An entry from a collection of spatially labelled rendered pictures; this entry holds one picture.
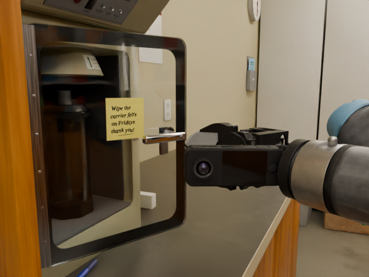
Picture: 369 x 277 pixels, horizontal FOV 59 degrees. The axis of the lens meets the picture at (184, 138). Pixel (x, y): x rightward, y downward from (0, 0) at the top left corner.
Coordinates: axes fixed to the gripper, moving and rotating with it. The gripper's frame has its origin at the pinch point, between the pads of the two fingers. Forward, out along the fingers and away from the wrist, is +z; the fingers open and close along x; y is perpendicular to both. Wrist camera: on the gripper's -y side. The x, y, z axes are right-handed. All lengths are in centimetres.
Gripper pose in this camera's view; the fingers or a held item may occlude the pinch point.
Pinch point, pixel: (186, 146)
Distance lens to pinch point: 52.1
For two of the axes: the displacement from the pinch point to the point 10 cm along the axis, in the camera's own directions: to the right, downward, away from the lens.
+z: -6.0, -1.3, 7.9
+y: 8.0, -1.0, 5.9
